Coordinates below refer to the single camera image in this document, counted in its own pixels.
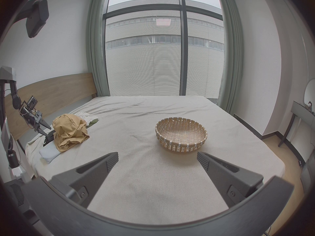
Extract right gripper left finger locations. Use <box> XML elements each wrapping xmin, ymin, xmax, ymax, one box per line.
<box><xmin>51</xmin><ymin>152</ymin><xmax>119</xmax><ymax>209</ymax></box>

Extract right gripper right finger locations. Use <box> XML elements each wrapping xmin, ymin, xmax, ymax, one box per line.
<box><xmin>197</xmin><ymin>152</ymin><xmax>264</xmax><ymax>208</ymax></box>

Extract tan shorts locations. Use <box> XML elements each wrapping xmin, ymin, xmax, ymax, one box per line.
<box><xmin>53</xmin><ymin>114</ymin><xmax>90</xmax><ymax>153</ymax></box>

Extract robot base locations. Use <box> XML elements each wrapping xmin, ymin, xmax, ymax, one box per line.
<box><xmin>0</xmin><ymin>121</ymin><xmax>41</xmax><ymax>227</ymax></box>

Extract black garment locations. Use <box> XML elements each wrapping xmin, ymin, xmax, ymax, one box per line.
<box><xmin>43</xmin><ymin>130</ymin><xmax>56</xmax><ymax>147</ymax></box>

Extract pale blue garment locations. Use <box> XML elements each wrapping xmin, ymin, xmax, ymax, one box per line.
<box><xmin>39</xmin><ymin>142</ymin><xmax>62</xmax><ymax>163</ymax></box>

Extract white garment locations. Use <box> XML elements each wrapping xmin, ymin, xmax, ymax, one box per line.
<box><xmin>73</xmin><ymin>112</ymin><xmax>99</xmax><ymax>125</ymax></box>

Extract round woven basket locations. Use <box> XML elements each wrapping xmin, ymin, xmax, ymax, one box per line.
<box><xmin>155</xmin><ymin>117</ymin><xmax>208</xmax><ymax>153</ymax></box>

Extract bed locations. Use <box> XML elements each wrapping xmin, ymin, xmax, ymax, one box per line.
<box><xmin>4</xmin><ymin>73</ymin><xmax>286</xmax><ymax>228</ymax></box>

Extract grey-green curtain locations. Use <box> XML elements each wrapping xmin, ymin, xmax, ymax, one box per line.
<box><xmin>86</xmin><ymin>0</ymin><xmax>110</xmax><ymax>97</ymax></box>
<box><xmin>215</xmin><ymin>0</ymin><xmax>244</xmax><ymax>116</ymax></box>

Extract grey console table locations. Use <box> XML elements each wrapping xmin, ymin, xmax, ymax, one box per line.
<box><xmin>278</xmin><ymin>101</ymin><xmax>315</xmax><ymax>164</ymax></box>

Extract window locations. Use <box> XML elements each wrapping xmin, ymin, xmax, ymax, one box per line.
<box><xmin>102</xmin><ymin>0</ymin><xmax>225</xmax><ymax>100</ymax></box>

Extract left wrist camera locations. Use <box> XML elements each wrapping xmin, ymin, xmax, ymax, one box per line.
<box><xmin>25</xmin><ymin>95</ymin><xmax>38</xmax><ymax>110</ymax></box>

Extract round wall mirror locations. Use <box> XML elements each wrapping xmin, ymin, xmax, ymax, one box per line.
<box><xmin>304</xmin><ymin>79</ymin><xmax>315</xmax><ymax>112</ymax></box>

